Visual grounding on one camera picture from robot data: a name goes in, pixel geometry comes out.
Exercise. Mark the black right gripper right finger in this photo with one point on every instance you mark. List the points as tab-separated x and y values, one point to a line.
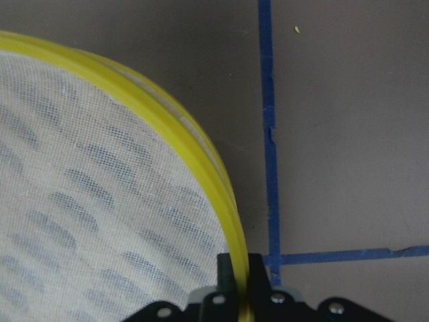
258	281

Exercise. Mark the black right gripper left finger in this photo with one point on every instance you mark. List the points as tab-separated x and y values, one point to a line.
226	282

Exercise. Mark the yellow steamer basket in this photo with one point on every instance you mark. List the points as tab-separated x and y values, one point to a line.
201	161

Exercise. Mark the white steamer cloth liner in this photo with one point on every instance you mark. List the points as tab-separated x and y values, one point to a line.
100	201

